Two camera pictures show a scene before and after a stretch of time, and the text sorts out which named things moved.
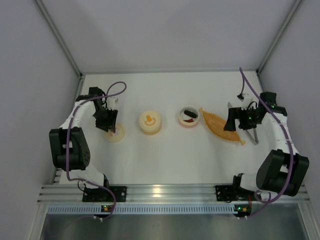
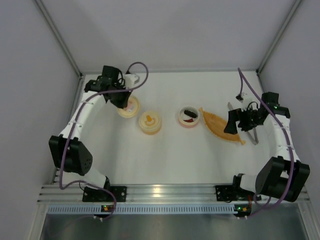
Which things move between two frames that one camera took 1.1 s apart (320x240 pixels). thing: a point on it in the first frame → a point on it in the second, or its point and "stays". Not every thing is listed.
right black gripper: [238, 117] stays
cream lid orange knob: [150, 122] stays
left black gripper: [105, 119] → [119, 98]
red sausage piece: [190, 120] stays
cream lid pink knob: [117, 136] → [132, 108]
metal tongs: [254, 130] stays
